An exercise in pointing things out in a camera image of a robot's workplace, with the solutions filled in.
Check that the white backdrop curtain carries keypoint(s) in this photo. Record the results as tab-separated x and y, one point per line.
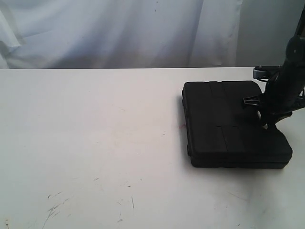
145	33

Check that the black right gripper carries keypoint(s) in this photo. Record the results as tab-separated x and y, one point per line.
283	94

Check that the right robot arm silver black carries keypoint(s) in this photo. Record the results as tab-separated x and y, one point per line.
295	50

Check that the black plastic tool case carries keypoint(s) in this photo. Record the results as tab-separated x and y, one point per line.
221	133

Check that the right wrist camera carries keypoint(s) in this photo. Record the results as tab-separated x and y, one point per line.
266	72

